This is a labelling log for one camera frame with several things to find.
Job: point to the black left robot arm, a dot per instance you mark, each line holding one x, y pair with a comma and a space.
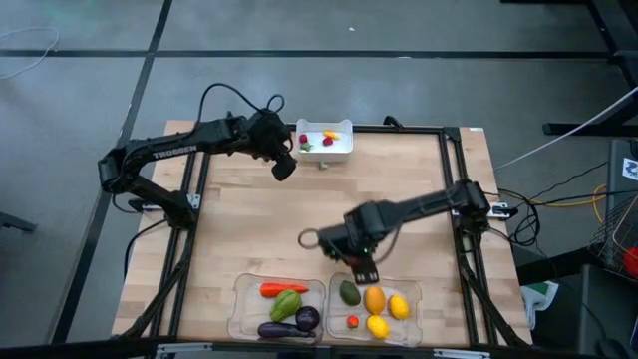
169, 152

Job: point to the white plastic basket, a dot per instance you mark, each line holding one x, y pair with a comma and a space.
344, 149

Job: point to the small yellow pepper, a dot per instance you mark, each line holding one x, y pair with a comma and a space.
330, 133

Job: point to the orange mango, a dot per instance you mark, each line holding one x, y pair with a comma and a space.
375, 300

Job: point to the red toy fruit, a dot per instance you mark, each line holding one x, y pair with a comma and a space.
632, 261

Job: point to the grey box with sticker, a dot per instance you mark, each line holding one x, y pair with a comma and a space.
618, 189

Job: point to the red cap mushroom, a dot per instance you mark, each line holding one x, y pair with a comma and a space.
327, 141

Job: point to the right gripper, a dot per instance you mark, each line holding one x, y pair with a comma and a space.
359, 229

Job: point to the purple onion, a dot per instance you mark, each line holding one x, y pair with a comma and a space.
307, 318

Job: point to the small red fruit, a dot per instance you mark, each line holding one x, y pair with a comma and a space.
303, 138

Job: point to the black metal table frame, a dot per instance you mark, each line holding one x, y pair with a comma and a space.
414, 128

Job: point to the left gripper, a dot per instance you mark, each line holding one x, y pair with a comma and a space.
266, 134

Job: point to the black desk leg frame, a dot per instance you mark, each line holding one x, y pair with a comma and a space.
588, 128

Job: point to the black stand foot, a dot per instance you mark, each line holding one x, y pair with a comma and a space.
17, 223

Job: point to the small red tomato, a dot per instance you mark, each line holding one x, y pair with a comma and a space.
352, 321

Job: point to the clear plastic bin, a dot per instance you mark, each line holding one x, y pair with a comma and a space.
244, 319
414, 329

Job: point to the purple eggplant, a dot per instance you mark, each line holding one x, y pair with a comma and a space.
279, 330

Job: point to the green avocado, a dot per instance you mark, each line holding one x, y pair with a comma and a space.
350, 293

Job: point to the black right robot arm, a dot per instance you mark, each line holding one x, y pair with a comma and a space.
433, 202

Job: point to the green chayote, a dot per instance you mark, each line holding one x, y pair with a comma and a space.
285, 305

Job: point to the orange carrot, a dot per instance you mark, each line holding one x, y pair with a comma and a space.
281, 289

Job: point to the green white bag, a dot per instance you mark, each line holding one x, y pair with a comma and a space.
538, 294

